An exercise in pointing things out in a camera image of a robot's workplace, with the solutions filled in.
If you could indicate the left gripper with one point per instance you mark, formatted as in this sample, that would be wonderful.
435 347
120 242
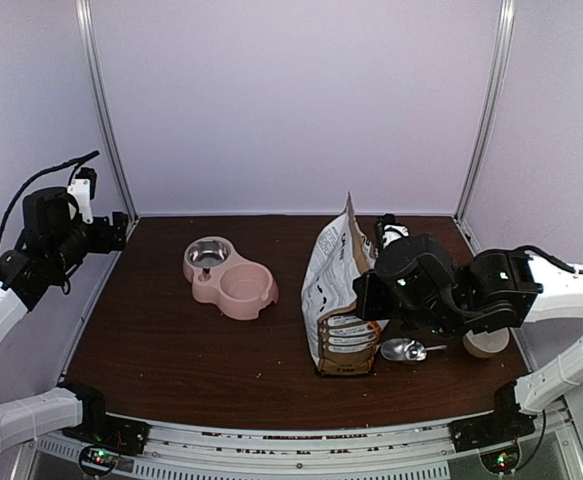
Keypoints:
103 242

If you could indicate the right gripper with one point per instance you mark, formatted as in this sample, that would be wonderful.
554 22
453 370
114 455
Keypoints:
368 308

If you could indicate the pet food bag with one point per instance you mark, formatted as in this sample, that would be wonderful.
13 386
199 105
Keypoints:
340 343

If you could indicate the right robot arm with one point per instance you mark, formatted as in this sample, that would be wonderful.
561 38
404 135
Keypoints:
415 280

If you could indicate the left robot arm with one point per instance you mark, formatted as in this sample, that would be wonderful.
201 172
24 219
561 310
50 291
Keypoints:
59 231

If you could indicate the pink double pet feeder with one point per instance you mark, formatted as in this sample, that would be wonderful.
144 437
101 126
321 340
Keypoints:
239 288

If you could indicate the metal scoop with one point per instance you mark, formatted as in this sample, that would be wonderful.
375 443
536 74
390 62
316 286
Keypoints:
405 350

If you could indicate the steel bowl insert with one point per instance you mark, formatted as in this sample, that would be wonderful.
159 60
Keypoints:
207 253

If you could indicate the beige ceramic bowl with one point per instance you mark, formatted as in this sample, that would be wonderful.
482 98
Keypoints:
486 345

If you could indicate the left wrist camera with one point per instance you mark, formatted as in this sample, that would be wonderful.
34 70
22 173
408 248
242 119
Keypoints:
87 176

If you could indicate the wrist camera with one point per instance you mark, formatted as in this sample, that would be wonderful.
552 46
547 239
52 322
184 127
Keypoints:
87 176
388 229

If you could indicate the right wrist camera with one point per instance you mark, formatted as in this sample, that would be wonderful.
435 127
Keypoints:
388 229

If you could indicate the left aluminium frame post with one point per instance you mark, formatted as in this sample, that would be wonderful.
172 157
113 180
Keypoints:
88 36

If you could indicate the aluminium frame post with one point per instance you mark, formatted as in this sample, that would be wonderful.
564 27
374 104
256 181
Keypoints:
500 59
88 36

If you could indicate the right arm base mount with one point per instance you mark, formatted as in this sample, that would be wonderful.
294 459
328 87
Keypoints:
495 434

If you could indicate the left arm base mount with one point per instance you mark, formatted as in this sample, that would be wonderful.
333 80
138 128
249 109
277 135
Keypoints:
106 438

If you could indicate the right aluminium frame post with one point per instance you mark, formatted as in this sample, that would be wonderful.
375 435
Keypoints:
500 59

